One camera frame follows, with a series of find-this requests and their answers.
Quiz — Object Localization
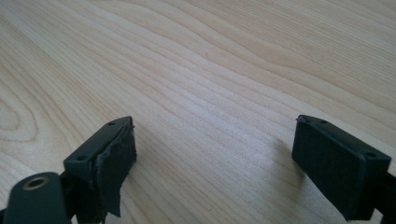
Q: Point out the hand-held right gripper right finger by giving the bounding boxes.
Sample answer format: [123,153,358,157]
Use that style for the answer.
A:
[291,114,392,222]

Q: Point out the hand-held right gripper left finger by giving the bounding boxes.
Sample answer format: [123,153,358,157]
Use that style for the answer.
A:
[63,116,138,224]

